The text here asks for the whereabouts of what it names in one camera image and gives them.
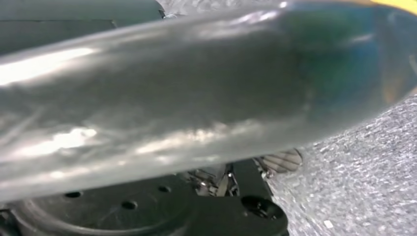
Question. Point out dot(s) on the glossy silver robot body shell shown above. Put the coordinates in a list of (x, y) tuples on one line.
[(195, 91)]

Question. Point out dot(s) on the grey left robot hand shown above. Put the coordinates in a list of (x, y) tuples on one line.
[(49, 9)]

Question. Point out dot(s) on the yellow floor tape strip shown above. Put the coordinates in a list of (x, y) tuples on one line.
[(400, 5)]

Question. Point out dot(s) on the small white scrap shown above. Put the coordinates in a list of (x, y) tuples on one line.
[(328, 224)]

